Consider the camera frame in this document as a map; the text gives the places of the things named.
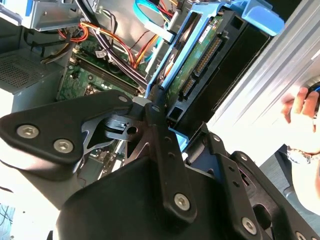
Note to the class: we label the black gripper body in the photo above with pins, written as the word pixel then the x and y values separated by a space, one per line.
pixel 120 205

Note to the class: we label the person's pale hand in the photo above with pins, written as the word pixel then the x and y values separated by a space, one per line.
pixel 302 125

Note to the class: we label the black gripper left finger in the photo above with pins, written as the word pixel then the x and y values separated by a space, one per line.
pixel 50 120

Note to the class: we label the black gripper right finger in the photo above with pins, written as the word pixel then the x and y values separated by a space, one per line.
pixel 250 190

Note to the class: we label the hard disk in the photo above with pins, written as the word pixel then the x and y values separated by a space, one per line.
pixel 260 18

